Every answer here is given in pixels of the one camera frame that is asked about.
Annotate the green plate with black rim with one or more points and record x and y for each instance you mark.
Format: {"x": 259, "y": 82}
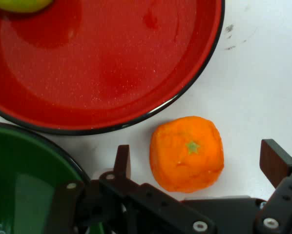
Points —
{"x": 21, "y": 175}

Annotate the red plate with black rim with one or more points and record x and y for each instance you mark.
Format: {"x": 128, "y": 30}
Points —
{"x": 107, "y": 68}

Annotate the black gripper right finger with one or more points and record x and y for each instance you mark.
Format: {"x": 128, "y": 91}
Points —
{"x": 285, "y": 195}

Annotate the yellow-green toy apple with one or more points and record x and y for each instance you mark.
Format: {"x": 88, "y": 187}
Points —
{"x": 24, "y": 5}

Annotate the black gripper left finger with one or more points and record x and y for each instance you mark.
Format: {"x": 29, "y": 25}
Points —
{"x": 141, "y": 202}

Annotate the orange toy mandarin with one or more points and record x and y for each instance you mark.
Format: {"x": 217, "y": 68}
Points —
{"x": 185, "y": 161}

